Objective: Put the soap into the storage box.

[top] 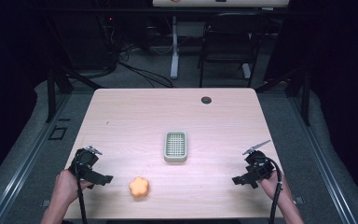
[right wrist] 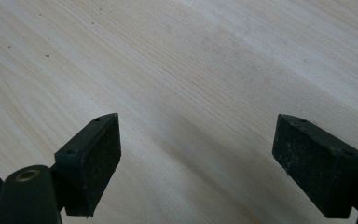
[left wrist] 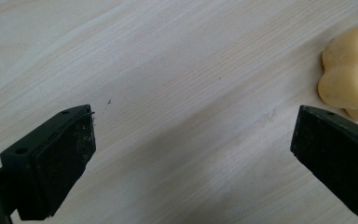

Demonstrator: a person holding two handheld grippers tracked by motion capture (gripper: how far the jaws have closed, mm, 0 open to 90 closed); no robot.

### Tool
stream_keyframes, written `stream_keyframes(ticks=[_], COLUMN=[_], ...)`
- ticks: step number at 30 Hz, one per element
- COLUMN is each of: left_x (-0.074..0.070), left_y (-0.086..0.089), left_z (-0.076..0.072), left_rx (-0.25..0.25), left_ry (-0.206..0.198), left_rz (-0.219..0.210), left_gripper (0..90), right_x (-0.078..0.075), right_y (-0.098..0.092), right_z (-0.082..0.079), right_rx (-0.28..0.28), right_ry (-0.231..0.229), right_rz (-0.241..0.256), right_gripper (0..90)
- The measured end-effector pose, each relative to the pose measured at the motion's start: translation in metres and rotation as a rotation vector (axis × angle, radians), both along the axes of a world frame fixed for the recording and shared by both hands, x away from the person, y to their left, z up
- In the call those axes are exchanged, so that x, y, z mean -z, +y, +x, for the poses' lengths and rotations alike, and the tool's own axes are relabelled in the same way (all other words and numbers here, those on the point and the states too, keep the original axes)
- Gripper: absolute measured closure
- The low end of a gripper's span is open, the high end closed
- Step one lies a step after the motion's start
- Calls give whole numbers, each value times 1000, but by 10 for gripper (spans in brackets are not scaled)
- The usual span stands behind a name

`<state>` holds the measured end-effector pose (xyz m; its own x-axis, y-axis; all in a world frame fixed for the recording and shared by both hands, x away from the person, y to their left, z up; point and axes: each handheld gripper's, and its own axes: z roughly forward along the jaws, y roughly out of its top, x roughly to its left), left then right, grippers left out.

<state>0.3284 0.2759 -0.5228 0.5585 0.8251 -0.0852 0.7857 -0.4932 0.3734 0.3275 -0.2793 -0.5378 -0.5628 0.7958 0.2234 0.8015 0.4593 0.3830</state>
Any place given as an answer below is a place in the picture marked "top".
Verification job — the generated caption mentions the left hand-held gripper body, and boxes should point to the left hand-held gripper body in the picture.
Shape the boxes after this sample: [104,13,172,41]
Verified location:
[68,145,103,181]

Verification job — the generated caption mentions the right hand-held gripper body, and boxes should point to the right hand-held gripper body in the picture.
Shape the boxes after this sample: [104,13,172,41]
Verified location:
[241,139,276,184]

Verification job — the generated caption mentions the person's right hand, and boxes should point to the person's right hand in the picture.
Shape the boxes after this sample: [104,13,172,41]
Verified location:
[258,169,293,202]

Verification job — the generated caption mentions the person's left hand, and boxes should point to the person's left hand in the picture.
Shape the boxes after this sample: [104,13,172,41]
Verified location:
[52,169,94,208]

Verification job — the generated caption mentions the orange flower-shaped soap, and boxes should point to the orange flower-shaped soap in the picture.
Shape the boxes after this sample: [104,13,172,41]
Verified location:
[128,175,151,199]

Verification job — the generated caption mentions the pale green soap dish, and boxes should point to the pale green soap dish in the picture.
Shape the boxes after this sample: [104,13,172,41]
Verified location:
[163,130,188,163]

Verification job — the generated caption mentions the black metal stand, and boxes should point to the black metal stand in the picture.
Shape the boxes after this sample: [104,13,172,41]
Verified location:
[254,62,312,127]
[43,15,104,124]

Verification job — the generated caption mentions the black chair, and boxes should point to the black chair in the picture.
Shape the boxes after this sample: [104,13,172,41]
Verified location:
[198,11,273,89]

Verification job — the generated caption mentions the white desk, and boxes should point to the white desk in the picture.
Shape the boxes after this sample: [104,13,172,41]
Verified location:
[151,0,291,80]

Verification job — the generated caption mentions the left hand-held gripper black cable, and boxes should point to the left hand-held gripper black cable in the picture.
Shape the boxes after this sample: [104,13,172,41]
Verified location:
[74,148,90,224]

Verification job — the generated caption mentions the hand-held gripper black cable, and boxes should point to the hand-held gripper black cable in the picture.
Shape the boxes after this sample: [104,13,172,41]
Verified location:
[74,148,90,224]
[255,156,284,224]

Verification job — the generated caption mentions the right hand-held gripper black cable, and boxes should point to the right hand-held gripper black cable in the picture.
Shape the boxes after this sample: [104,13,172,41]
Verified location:
[255,156,284,224]

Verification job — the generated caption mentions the grey metal floor rail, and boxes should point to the grey metal floor rail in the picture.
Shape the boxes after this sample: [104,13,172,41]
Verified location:
[0,92,73,224]
[287,92,358,224]

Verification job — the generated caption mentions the black floor cables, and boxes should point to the black floor cables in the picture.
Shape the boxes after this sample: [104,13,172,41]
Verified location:
[105,18,175,90]

